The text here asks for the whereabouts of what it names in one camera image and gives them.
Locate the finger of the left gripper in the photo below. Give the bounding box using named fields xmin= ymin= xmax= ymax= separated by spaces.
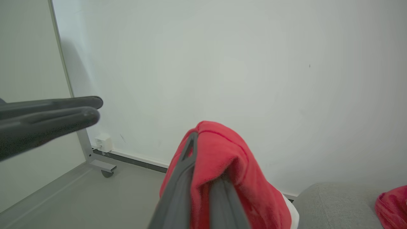
xmin=0 ymin=96 xmax=104 ymax=121
xmin=0 ymin=107 xmax=101 ymax=162

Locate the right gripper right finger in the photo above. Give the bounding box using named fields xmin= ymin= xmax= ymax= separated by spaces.
xmin=210 ymin=181 xmax=252 ymax=229

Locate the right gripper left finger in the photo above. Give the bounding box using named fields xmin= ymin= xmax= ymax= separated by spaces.
xmin=148 ymin=131 xmax=198 ymax=229

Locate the red white-striped garment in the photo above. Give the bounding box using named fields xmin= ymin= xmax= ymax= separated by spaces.
xmin=159 ymin=120 xmax=299 ymax=229

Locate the red shirt with white trim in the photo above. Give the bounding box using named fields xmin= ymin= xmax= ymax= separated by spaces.
xmin=375 ymin=185 xmax=407 ymax=229

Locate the grey fabric sofa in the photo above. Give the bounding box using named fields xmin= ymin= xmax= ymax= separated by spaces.
xmin=293 ymin=182 xmax=407 ymax=229

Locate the white wall outlet box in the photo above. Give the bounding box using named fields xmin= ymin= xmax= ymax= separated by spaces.
xmin=95 ymin=134 xmax=113 ymax=153

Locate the white partition with grey frame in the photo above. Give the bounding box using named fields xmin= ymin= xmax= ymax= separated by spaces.
xmin=0 ymin=0 xmax=117 ymax=229

